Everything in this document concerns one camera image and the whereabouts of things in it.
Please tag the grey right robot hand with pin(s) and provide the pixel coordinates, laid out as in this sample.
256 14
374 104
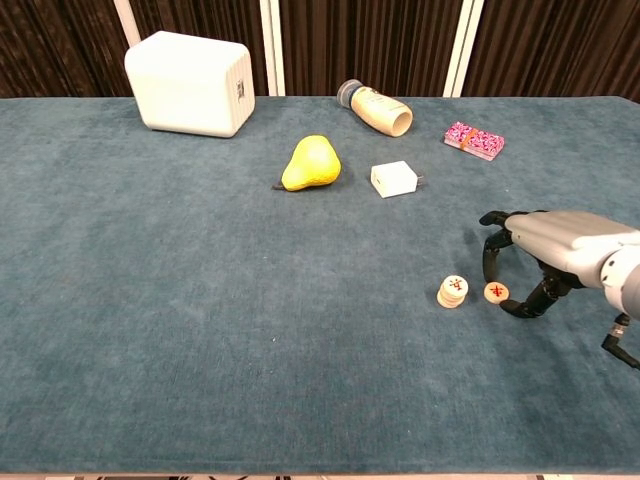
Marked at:
565 235

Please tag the pink patterned card deck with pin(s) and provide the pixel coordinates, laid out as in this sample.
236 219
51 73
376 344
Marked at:
475 140

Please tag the beige squeeze sauce bottle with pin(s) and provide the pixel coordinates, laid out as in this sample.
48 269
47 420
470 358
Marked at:
380 112

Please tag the yellow pear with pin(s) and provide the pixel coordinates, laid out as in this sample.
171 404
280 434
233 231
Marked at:
312 165

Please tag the white rounded plastic box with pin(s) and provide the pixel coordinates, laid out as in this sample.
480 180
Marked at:
185 85

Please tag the teal velvet tablecloth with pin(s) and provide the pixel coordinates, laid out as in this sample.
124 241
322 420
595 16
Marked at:
150 300

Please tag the white cube wall charger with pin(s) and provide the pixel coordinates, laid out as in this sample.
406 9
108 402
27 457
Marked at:
392 179

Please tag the white partition frame post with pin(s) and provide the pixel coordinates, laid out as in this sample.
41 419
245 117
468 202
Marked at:
126 22
462 50
272 50

